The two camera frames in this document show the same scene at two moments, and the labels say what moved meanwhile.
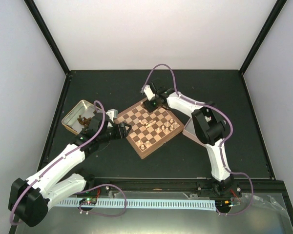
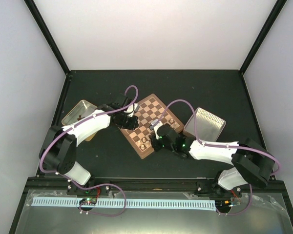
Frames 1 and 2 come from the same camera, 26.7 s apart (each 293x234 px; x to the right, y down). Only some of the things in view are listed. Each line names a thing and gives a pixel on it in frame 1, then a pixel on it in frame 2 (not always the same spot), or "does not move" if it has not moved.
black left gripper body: x=119 y=134 to x=125 y=124
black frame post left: x=34 y=9 does not move
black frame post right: x=277 y=9 does not move
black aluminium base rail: x=104 y=187 does not move
